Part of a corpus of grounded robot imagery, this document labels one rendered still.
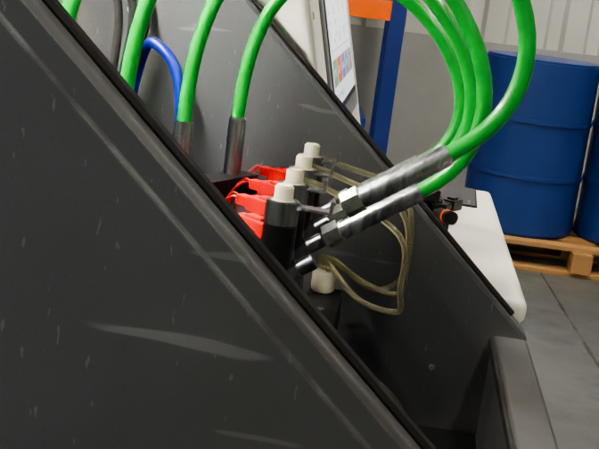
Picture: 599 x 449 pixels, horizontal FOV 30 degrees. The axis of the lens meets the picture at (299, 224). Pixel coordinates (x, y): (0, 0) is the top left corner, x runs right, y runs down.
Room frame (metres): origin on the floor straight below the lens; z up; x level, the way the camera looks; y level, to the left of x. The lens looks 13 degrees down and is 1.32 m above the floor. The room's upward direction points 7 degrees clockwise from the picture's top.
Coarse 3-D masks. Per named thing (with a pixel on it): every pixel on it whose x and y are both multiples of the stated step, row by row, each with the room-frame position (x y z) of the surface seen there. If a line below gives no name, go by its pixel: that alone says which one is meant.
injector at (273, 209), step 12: (276, 204) 0.88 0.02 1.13; (288, 204) 0.88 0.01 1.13; (264, 216) 0.89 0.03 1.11; (276, 216) 0.88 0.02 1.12; (288, 216) 0.88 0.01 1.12; (264, 228) 0.89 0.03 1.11; (276, 228) 0.88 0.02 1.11; (288, 228) 0.89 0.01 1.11; (264, 240) 0.89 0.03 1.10; (276, 240) 0.88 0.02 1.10; (288, 240) 0.89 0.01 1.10; (276, 252) 0.88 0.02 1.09; (288, 252) 0.89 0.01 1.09; (288, 264) 0.89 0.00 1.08; (300, 264) 0.89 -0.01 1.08; (312, 264) 0.89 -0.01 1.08; (300, 276) 0.89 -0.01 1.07
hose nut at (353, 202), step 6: (354, 186) 0.89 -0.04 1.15; (342, 192) 0.89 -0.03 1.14; (348, 192) 0.89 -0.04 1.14; (354, 192) 0.89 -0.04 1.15; (342, 198) 0.89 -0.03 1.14; (348, 198) 0.88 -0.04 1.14; (354, 198) 0.88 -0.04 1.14; (342, 204) 0.88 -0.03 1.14; (348, 204) 0.88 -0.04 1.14; (354, 204) 0.88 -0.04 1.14; (360, 204) 0.88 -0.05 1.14; (348, 210) 0.88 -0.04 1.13; (354, 210) 0.88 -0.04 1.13; (360, 210) 0.89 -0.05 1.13
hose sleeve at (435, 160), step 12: (420, 156) 0.89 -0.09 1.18; (432, 156) 0.88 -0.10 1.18; (444, 156) 0.88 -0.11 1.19; (396, 168) 0.89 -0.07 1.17; (408, 168) 0.88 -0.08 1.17; (420, 168) 0.88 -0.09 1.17; (432, 168) 0.88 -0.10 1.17; (444, 168) 0.88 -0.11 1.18; (372, 180) 0.89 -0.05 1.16; (384, 180) 0.88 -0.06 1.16; (396, 180) 0.88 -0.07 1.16; (408, 180) 0.88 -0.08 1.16; (420, 180) 0.88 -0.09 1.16; (360, 192) 0.88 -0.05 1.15; (372, 192) 0.88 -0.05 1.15; (384, 192) 0.88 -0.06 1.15; (372, 204) 0.89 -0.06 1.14
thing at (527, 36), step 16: (64, 0) 0.91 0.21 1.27; (80, 0) 0.91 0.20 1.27; (512, 0) 0.88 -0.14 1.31; (528, 0) 0.88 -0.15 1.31; (528, 16) 0.88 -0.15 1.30; (528, 32) 0.88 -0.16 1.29; (528, 48) 0.88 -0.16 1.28; (528, 64) 0.88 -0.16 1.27; (512, 80) 0.88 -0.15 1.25; (528, 80) 0.88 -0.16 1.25; (512, 96) 0.88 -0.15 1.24; (496, 112) 0.88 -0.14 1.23; (512, 112) 0.88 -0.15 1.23; (480, 128) 0.88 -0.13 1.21; (496, 128) 0.88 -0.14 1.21; (448, 144) 0.89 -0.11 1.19; (464, 144) 0.88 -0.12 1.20; (480, 144) 0.88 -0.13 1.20
